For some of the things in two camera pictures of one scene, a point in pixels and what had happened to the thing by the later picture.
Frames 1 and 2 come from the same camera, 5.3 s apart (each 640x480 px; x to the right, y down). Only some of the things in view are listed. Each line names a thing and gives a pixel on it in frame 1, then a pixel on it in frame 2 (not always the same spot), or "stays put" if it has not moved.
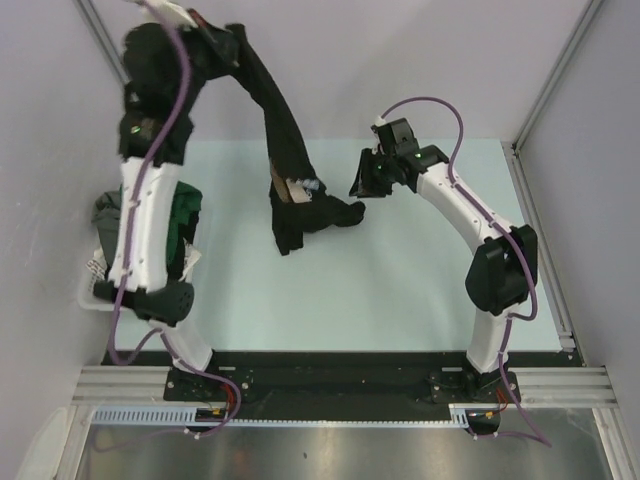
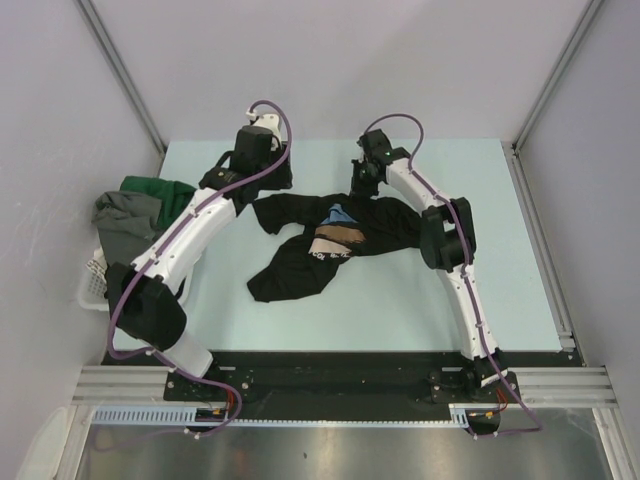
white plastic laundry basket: (97, 271) stays put
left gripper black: (219, 44) → (282, 180)
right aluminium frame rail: (567, 329) stays put
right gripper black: (363, 186) stays put
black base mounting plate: (349, 385) stays put
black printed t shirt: (299, 200) → (335, 227)
